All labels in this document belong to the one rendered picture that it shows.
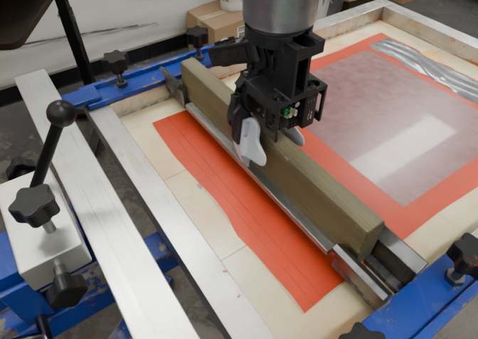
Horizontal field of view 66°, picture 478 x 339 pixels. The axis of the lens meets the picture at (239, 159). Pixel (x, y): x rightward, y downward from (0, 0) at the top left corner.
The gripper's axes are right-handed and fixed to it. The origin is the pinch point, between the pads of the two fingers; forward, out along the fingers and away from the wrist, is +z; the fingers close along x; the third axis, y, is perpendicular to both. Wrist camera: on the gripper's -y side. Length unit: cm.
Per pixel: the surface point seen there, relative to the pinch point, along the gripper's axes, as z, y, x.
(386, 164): 5.5, 9.9, 18.3
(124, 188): 101, -96, -5
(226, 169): 5.5, -3.6, -3.5
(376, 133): 5.5, 4.0, 22.6
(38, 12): 6, -81, -13
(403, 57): 4.9, -9.2, 46.2
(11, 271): -3.1, 2.6, -33.0
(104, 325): 101, -39, -36
